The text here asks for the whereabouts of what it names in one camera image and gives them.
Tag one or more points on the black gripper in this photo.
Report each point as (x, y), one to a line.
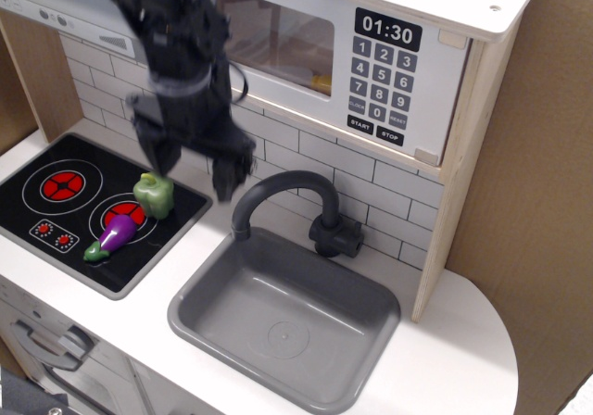
(195, 114)

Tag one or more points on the white toy microwave door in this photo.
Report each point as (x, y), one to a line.
(395, 79)

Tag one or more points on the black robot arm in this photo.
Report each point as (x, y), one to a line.
(181, 38)

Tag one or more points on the wooden toy microwave cabinet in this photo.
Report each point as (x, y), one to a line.
(409, 210)

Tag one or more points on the green toy bell pepper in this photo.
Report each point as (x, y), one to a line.
(154, 194)

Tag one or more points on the purple toy eggplant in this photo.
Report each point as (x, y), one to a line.
(120, 230)

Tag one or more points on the black toy stovetop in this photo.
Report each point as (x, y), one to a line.
(61, 201)

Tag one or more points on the grey toy range hood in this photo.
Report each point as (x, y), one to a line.
(97, 22)

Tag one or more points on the grey toy sink basin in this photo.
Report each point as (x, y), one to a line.
(295, 322)

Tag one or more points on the grey toy oven door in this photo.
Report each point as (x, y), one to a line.
(62, 357)

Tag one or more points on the brown cardboard panel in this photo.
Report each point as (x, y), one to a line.
(525, 234)

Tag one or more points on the yellow handled toy knife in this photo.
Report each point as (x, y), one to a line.
(320, 83)

